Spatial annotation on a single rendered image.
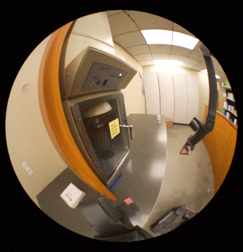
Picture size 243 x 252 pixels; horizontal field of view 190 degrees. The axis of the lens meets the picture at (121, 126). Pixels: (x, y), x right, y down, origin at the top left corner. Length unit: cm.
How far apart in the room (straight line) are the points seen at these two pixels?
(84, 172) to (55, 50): 25
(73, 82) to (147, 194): 53
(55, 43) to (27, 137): 59
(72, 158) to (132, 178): 41
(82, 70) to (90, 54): 4
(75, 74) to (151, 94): 312
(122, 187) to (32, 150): 67
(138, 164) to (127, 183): 17
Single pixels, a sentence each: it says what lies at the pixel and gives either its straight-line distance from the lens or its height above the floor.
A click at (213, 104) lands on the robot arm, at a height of 137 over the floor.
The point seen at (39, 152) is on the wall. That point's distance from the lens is 69.
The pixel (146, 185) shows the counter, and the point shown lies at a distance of 48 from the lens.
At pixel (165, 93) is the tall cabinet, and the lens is 321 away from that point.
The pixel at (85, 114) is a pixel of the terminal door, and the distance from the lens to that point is 25.
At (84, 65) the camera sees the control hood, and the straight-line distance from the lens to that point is 18.
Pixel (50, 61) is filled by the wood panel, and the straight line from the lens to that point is 15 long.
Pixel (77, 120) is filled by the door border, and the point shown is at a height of 134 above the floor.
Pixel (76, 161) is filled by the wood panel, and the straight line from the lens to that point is 16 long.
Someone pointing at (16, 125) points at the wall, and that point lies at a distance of 70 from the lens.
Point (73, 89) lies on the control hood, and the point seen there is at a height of 143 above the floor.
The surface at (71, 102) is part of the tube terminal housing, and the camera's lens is 24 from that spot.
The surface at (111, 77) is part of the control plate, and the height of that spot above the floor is 145.
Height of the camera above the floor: 139
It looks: 24 degrees down
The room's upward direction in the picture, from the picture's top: 9 degrees counter-clockwise
